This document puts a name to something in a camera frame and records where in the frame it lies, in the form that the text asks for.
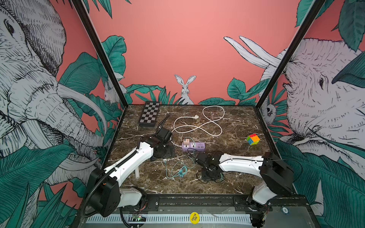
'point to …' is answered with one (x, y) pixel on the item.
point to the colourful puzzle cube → (253, 139)
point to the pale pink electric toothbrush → (137, 173)
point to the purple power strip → (194, 146)
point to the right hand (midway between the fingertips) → (205, 177)
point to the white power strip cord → (196, 117)
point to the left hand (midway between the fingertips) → (168, 153)
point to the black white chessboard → (149, 114)
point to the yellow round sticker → (195, 217)
